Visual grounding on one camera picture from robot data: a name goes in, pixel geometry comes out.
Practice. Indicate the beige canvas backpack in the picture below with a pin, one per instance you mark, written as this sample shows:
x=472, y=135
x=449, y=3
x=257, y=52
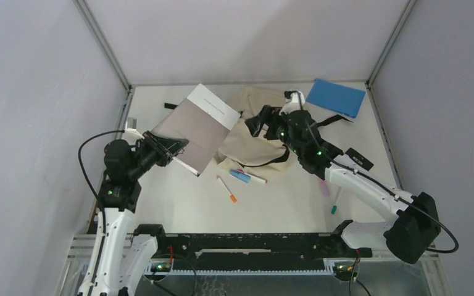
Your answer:
x=240, y=149

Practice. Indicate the blue notebook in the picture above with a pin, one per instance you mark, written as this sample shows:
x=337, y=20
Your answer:
x=343, y=100

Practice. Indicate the pink capped white marker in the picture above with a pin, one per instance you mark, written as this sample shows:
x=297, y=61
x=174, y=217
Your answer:
x=254, y=177

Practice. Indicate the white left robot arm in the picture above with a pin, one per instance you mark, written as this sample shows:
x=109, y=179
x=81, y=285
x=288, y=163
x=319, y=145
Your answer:
x=120, y=256

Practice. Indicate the orange capped white marker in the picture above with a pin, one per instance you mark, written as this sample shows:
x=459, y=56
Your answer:
x=227, y=189

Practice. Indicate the blue glue stick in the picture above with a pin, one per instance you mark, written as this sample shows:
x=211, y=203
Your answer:
x=240, y=175

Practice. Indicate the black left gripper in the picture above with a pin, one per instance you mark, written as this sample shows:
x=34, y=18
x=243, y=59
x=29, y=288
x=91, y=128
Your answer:
x=166, y=148

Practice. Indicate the teal capped white marker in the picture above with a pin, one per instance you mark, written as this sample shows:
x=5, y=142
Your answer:
x=335, y=201

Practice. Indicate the black card with gold emblem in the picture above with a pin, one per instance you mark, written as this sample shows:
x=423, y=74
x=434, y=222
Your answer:
x=362, y=161

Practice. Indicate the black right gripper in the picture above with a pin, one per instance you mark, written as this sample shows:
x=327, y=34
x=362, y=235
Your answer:
x=256, y=123

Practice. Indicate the grey hardcover book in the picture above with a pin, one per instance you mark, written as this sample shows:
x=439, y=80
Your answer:
x=204, y=120

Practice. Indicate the pink highlighter pen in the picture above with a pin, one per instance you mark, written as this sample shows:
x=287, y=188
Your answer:
x=324, y=188

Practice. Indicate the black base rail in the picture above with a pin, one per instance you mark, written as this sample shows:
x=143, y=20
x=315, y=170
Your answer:
x=274, y=252

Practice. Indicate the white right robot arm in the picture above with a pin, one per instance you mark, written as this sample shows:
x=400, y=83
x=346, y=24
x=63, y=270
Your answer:
x=410, y=225

